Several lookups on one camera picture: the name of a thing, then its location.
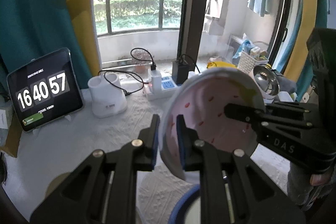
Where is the black tablet with clock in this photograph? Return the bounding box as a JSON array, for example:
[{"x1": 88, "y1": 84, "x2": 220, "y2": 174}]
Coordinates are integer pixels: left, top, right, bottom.
[{"x1": 7, "y1": 48, "x2": 84, "y2": 132}]

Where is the white power strip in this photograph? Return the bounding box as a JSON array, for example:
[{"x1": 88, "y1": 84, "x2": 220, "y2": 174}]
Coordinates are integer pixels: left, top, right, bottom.
[{"x1": 145, "y1": 76, "x2": 184, "y2": 101}]

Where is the small potted plant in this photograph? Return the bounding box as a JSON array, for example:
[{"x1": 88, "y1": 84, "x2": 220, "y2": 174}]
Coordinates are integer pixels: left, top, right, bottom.
[{"x1": 134, "y1": 52, "x2": 147, "y2": 73}]

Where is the white desk lamp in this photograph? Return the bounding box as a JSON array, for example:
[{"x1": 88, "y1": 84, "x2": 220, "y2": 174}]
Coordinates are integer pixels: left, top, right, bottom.
[{"x1": 55, "y1": 0, "x2": 131, "y2": 119}]

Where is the pink white bowl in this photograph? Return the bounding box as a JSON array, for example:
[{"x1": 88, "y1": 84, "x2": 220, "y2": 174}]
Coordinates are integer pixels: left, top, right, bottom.
[{"x1": 160, "y1": 68, "x2": 265, "y2": 182}]

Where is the grey cloth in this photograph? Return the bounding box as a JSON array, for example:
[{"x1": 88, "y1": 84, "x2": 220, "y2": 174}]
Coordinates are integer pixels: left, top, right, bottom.
[{"x1": 276, "y1": 74, "x2": 297, "y2": 93}]

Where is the metal bowl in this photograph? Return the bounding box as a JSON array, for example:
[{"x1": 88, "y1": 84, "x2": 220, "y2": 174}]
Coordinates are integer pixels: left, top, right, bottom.
[{"x1": 253, "y1": 64, "x2": 280, "y2": 97}]

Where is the white plastic basket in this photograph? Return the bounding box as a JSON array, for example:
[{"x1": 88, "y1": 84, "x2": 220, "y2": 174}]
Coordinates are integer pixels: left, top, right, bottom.
[{"x1": 237, "y1": 51, "x2": 268, "y2": 75}]

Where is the yellow sponge cloth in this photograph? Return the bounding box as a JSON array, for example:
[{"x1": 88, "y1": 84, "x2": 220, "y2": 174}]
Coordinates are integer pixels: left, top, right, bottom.
[{"x1": 206, "y1": 61, "x2": 237, "y2": 69}]

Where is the blue bowl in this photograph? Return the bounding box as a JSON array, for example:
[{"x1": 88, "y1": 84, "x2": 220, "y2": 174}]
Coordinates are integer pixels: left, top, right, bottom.
[{"x1": 168, "y1": 183, "x2": 204, "y2": 224}]

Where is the white plastic jug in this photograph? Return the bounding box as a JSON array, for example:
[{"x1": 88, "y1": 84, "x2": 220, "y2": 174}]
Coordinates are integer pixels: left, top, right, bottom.
[{"x1": 203, "y1": 17, "x2": 223, "y2": 35}]

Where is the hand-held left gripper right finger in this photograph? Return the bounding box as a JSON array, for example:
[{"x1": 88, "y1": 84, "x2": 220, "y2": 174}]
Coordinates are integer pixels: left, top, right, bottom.
[{"x1": 176, "y1": 114, "x2": 306, "y2": 224}]

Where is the blue bag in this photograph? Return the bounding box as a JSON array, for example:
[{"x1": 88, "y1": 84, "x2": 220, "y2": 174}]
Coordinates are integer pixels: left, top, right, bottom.
[{"x1": 232, "y1": 39, "x2": 254, "y2": 59}]

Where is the cardboard box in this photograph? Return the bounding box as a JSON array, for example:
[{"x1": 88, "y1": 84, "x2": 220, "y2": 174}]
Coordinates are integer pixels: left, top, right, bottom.
[{"x1": 0, "y1": 114, "x2": 24, "y2": 159}]

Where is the person's right hand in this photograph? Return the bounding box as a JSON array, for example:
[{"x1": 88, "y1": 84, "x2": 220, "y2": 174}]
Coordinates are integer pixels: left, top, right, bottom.
[{"x1": 287, "y1": 162, "x2": 336, "y2": 211}]

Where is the small white box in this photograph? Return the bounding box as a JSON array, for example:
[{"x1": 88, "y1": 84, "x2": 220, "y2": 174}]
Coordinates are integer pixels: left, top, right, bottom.
[{"x1": 0, "y1": 106, "x2": 12, "y2": 130}]

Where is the yellow curtain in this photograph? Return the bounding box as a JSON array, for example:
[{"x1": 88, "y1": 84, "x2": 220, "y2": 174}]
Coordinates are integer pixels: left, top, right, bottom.
[
  {"x1": 61, "y1": 0, "x2": 101, "y2": 75},
  {"x1": 283, "y1": 0, "x2": 319, "y2": 77}
]

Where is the dark sliding door frame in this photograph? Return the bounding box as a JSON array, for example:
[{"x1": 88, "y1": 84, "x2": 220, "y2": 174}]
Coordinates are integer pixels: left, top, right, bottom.
[{"x1": 177, "y1": 0, "x2": 302, "y2": 77}]

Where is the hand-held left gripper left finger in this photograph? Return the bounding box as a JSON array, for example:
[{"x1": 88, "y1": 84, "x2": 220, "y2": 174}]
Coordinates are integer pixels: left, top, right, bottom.
[{"x1": 29, "y1": 114, "x2": 160, "y2": 224}]

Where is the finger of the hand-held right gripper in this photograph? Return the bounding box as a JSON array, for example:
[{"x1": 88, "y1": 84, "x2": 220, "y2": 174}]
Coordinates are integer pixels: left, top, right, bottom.
[
  {"x1": 264, "y1": 101, "x2": 315, "y2": 115},
  {"x1": 224, "y1": 103, "x2": 336, "y2": 174}
]

